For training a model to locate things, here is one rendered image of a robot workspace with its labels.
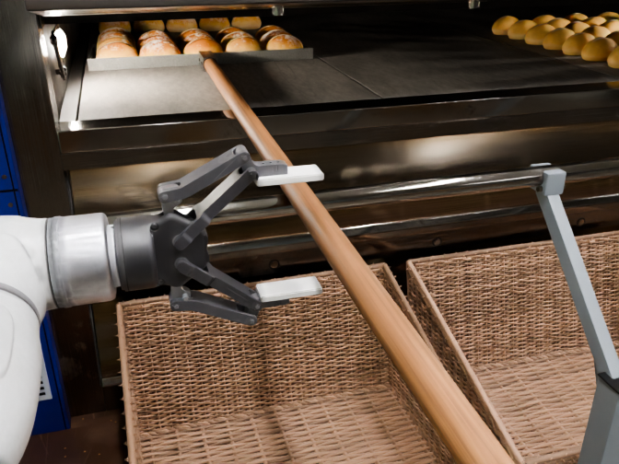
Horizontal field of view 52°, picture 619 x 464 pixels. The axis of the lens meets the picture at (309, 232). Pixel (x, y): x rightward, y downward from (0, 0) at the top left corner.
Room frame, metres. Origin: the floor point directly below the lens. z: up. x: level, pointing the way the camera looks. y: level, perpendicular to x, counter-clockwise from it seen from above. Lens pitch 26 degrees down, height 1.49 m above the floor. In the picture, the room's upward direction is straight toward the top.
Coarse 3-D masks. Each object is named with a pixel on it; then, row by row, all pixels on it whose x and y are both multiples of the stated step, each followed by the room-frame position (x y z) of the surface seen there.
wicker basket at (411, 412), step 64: (128, 320) 1.01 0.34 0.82; (192, 320) 1.04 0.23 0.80; (128, 384) 0.84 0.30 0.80; (192, 384) 1.00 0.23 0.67; (256, 384) 1.03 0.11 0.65; (384, 384) 1.10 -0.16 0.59; (128, 448) 0.73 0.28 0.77; (192, 448) 0.91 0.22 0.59; (256, 448) 0.91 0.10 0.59; (320, 448) 0.91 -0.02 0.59; (384, 448) 0.91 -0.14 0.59
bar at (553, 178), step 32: (608, 160) 0.90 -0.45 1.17; (320, 192) 0.78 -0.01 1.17; (352, 192) 0.78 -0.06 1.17; (384, 192) 0.79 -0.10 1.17; (416, 192) 0.80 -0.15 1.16; (448, 192) 0.82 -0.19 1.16; (480, 192) 0.84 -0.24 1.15; (544, 192) 0.85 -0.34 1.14; (576, 256) 0.79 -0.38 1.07; (576, 288) 0.76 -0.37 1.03; (608, 352) 0.70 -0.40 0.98; (608, 384) 0.66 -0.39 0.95; (608, 416) 0.65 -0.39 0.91; (608, 448) 0.64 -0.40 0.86
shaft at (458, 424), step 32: (224, 96) 1.20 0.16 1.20; (256, 128) 0.95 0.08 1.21; (288, 160) 0.81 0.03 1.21; (288, 192) 0.72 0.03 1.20; (320, 224) 0.61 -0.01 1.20; (352, 256) 0.54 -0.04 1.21; (352, 288) 0.49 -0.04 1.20; (384, 288) 0.49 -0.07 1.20; (384, 320) 0.43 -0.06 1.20; (416, 352) 0.39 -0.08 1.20; (416, 384) 0.36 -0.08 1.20; (448, 384) 0.35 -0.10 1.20; (448, 416) 0.32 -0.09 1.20; (448, 448) 0.31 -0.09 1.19; (480, 448) 0.29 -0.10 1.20
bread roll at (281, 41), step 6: (276, 36) 1.68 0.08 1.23; (282, 36) 1.67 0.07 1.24; (288, 36) 1.68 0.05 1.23; (270, 42) 1.66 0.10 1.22; (276, 42) 1.66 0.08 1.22; (282, 42) 1.66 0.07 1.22; (288, 42) 1.66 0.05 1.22; (294, 42) 1.67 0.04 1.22; (300, 42) 1.69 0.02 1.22; (270, 48) 1.66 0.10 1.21; (276, 48) 1.65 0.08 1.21; (282, 48) 1.65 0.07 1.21; (288, 48) 1.66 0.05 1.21; (294, 48) 1.66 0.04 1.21; (300, 48) 1.68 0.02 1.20
